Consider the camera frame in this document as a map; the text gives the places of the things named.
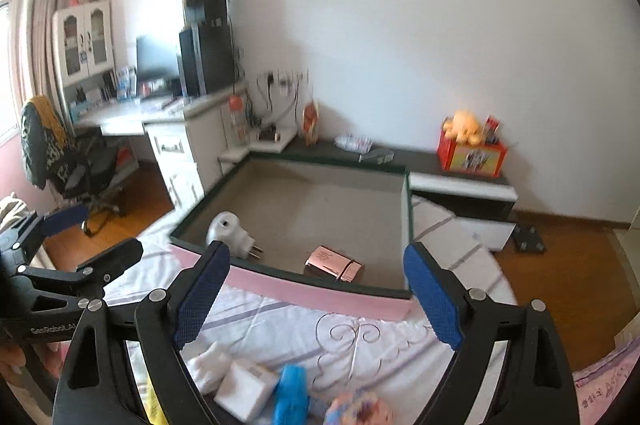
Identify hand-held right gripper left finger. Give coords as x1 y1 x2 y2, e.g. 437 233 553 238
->
52 241 231 425

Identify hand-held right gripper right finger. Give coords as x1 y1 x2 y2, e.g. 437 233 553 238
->
404 242 582 425

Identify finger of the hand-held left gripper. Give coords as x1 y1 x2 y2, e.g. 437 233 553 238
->
0 204 90 266
15 237 144 306

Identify white rounded object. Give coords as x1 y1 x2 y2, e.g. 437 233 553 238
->
192 341 236 393

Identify small white box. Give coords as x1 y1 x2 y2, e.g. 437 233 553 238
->
215 362 281 421

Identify blue plastic comb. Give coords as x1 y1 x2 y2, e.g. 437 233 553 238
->
272 365 313 425

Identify pink patterned small item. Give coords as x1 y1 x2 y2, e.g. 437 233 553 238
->
325 390 396 425

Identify pink and green cardboard box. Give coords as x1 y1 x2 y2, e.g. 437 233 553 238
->
169 154 415 322

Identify person's left hand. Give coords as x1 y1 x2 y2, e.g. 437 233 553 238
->
0 344 28 386

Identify beige crumpled blanket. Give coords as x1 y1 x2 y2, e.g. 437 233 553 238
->
0 192 31 226

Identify black office chair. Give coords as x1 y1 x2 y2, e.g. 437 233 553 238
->
20 95 131 236

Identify black and yellow jacket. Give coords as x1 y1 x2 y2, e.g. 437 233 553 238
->
20 96 78 191

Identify white plug adapter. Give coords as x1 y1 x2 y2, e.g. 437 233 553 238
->
207 211 266 263

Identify rose gold metal case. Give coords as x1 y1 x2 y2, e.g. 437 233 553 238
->
303 245 366 284

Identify dark topped low cabinet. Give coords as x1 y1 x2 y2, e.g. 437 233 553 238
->
250 138 518 251

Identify black floor scale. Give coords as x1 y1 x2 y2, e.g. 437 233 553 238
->
512 225 548 253

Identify white desk with drawers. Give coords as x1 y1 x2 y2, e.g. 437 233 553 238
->
72 80 251 211

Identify red storage box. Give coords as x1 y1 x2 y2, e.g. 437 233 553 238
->
436 118 508 178

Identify blue and white carton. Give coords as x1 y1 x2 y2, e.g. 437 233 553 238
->
115 68 137 98

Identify window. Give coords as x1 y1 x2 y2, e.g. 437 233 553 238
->
0 0 16 141

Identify clear plastic water bottle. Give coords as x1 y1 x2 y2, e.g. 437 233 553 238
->
334 132 373 152

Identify yellow octopus plush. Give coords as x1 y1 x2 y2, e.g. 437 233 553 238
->
442 110 483 146

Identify white hutch cabinet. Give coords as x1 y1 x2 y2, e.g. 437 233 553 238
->
51 0 118 106

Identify small red card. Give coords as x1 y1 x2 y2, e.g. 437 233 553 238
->
482 115 502 143

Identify black computer monitor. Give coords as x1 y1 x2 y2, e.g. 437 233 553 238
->
136 35 182 81

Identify beige curtain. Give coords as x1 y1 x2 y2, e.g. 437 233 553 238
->
10 0 96 141

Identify pink printed sheet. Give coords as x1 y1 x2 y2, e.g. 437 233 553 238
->
572 340 640 425

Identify clear bottle with orange cap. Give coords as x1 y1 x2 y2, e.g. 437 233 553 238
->
227 94 248 143

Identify black computer tower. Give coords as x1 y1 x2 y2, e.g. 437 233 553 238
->
179 22 237 97

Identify black charger cables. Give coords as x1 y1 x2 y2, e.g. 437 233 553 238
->
252 72 311 126

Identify white wall socket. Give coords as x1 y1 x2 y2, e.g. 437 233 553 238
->
265 70 296 93

